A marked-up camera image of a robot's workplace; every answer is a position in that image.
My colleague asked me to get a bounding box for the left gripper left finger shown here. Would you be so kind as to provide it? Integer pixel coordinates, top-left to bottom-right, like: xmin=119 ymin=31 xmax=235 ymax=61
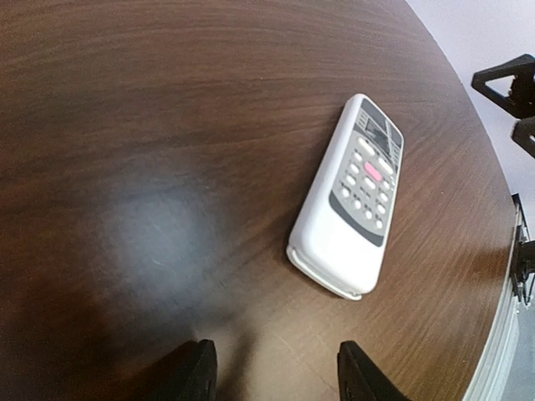
xmin=145 ymin=339 xmax=217 ymax=401

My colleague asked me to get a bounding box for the white remote control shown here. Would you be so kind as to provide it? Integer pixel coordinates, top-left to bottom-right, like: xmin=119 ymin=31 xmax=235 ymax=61
xmin=286 ymin=94 xmax=405 ymax=301

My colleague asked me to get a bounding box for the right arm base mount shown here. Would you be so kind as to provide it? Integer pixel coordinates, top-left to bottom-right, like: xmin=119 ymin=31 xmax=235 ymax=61
xmin=510 ymin=225 xmax=534 ymax=306

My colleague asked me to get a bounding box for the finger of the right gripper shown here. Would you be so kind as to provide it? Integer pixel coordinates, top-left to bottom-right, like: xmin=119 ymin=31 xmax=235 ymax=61
xmin=512 ymin=117 xmax=535 ymax=158
xmin=471 ymin=54 xmax=534 ymax=119

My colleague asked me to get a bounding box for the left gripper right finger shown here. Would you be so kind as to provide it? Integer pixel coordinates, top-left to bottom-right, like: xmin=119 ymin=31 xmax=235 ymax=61
xmin=337 ymin=341 xmax=409 ymax=401

